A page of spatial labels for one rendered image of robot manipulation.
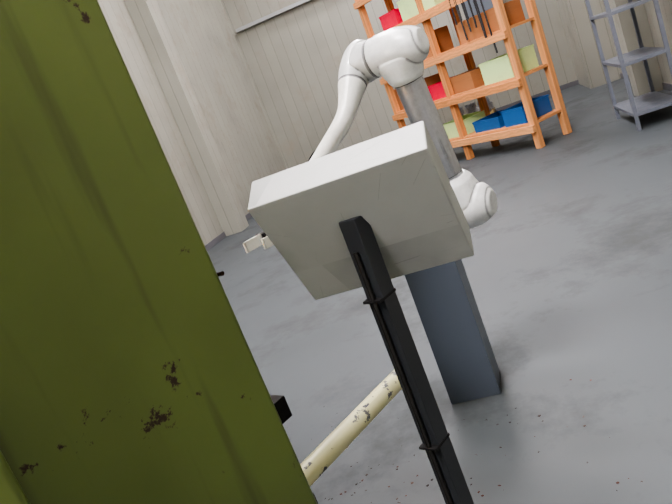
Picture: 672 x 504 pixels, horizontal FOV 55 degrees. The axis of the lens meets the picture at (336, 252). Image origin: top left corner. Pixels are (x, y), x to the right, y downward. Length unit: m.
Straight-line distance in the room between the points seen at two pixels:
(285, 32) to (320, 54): 0.78
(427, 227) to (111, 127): 0.56
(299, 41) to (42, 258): 11.78
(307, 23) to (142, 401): 11.77
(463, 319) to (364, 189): 1.46
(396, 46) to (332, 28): 10.33
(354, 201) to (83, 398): 0.54
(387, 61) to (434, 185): 1.12
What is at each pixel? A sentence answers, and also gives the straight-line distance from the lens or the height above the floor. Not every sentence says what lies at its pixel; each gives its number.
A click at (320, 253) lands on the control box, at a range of 1.22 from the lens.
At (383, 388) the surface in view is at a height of 0.64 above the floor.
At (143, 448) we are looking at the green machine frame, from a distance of 1.04.
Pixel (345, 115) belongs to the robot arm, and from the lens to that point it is 2.16.
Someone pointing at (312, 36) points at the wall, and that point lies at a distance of 12.57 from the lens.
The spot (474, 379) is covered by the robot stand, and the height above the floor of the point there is 0.09.
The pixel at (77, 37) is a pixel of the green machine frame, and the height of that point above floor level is 1.51.
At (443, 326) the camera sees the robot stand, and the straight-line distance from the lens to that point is 2.53.
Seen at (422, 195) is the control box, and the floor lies 1.08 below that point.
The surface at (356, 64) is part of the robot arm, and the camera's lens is 2.24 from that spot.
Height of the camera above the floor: 1.29
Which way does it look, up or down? 13 degrees down
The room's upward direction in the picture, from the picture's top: 21 degrees counter-clockwise
